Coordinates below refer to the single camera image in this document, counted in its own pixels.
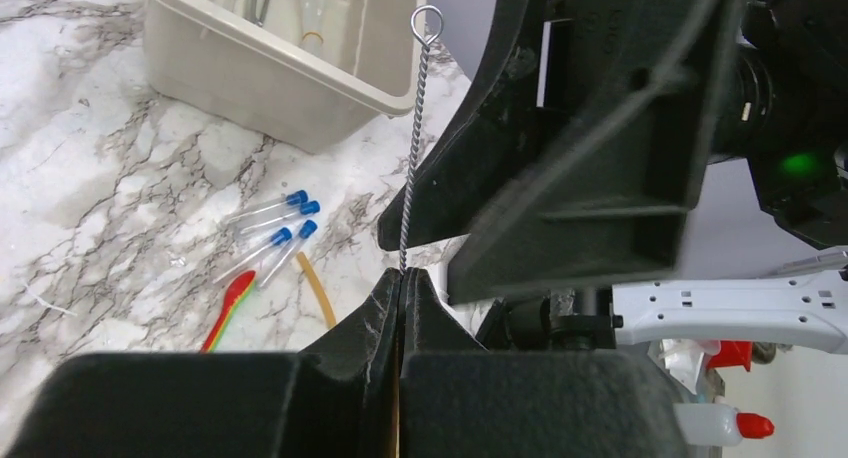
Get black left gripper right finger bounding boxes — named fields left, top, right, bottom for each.
left=400, top=268, right=689, bottom=457

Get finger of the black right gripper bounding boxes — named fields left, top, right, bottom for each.
left=447, top=0, right=747, bottom=304
left=408, top=0, right=547, bottom=247

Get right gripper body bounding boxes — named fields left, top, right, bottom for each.
left=713, top=0, right=847, bottom=249

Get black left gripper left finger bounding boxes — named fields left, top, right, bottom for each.
left=8, top=268, right=402, bottom=457

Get test tube brush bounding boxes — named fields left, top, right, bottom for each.
left=399, top=4, right=445, bottom=275

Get yellow rubber tubing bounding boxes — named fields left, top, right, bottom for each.
left=296, top=252, right=337, bottom=329

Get beige plastic bin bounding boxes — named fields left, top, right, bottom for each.
left=143, top=0, right=426, bottom=153

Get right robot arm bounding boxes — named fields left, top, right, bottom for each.
left=377, top=0, right=847, bottom=354

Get stacked coloured plastic spoons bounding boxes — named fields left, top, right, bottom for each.
left=200, top=270, right=257, bottom=353

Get red capped squeeze bottle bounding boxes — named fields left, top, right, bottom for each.
left=674, top=403, right=775, bottom=447

